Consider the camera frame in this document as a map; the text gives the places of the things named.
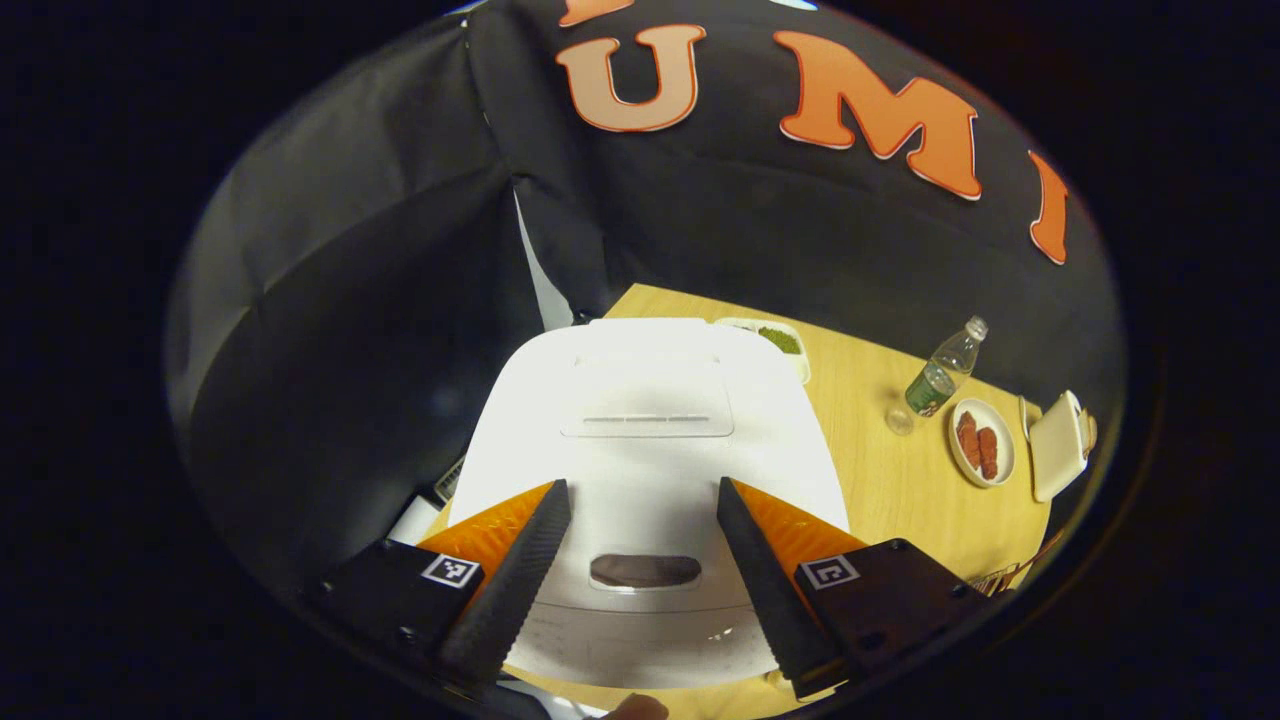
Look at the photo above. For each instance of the white rice cooker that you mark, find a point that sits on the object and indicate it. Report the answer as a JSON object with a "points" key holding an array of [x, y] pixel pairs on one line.
{"points": [[640, 480]]}

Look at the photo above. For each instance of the toasted bread slice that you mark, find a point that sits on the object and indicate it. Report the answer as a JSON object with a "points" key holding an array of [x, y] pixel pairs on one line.
{"points": [[1090, 435]]}

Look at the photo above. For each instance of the black backdrop cloth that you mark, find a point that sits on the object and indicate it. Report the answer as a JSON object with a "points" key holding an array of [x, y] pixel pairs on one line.
{"points": [[350, 300]]}

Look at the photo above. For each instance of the white round plate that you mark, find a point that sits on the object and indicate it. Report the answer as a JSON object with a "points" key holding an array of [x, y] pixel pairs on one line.
{"points": [[1005, 450]]}

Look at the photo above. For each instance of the red meat piece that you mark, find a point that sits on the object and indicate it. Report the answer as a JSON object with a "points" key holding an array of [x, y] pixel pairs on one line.
{"points": [[968, 440], [989, 455]]}

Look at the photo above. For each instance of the white divided condiment dish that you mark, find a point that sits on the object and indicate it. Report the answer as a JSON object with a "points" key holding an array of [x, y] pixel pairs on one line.
{"points": [[780, 340]]}

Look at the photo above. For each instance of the clear plastic water bottle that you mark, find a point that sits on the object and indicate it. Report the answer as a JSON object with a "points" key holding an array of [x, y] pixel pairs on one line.
{"points": [[935, 385]]}

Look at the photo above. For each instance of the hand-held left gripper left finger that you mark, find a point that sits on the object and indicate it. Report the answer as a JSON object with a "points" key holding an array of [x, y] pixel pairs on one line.
{"points": [[520, 590]]}

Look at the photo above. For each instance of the white toaster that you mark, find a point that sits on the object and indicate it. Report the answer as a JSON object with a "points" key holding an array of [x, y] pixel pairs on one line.
{"points": [[1058, 450]]}

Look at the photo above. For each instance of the white box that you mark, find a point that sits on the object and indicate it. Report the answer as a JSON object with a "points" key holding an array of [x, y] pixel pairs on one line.
{"points": [[415, 522]]}

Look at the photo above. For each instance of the brown wooden spoon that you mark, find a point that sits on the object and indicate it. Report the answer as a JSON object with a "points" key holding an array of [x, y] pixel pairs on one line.
{"points": [[1035, 553]]}

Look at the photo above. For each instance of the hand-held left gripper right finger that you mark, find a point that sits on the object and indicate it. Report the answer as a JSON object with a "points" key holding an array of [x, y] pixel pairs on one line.
{"points": [[765, 590]]}

